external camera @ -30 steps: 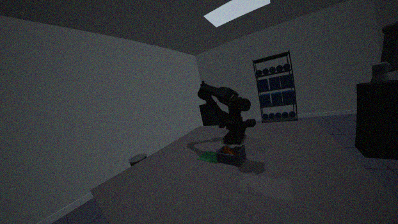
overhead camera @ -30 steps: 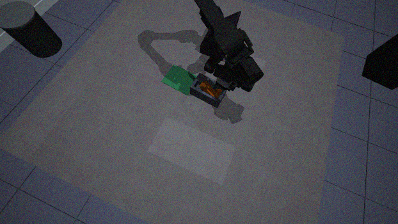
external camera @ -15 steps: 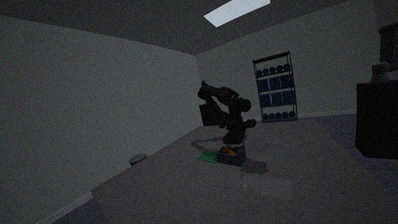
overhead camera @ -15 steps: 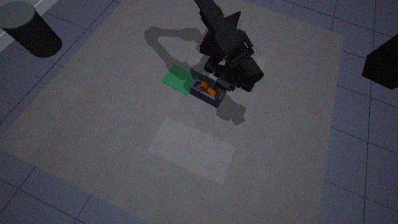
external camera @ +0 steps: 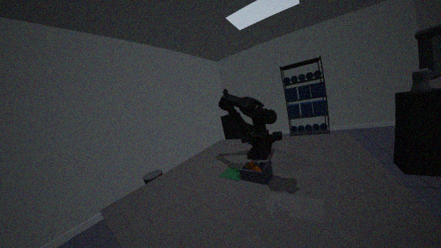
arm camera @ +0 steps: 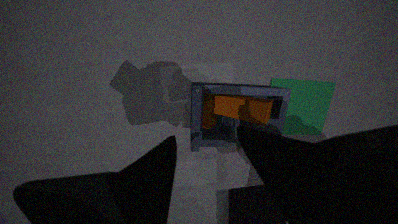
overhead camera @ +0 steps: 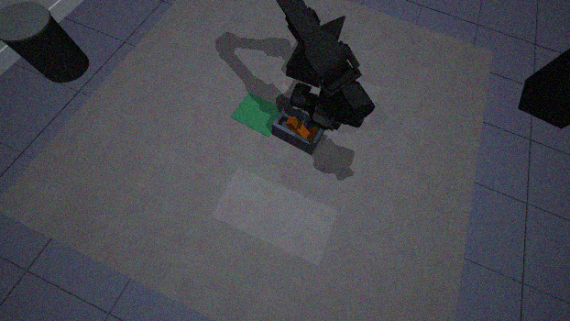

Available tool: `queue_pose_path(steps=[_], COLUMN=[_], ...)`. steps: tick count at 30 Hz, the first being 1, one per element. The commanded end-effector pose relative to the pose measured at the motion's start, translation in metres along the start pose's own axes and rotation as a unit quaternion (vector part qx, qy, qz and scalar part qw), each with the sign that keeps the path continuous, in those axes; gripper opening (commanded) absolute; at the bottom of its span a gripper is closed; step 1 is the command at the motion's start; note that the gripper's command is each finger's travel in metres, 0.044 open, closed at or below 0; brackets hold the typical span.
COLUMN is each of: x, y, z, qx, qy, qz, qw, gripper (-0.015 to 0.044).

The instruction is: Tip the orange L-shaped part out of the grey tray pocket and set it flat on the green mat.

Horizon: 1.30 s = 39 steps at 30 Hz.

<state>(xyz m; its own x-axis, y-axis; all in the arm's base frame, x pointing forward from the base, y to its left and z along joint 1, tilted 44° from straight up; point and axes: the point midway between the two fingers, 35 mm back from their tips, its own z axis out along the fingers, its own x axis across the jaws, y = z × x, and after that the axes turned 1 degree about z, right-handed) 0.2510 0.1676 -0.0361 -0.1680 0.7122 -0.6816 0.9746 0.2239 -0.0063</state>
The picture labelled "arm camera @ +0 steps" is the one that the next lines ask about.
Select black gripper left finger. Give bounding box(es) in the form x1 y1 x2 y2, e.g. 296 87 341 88
13 136 177 224

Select orange l-shaped part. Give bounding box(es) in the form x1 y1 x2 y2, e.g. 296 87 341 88
202 94 273 129

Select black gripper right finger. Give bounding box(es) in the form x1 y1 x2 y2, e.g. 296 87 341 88
237 125 398 224

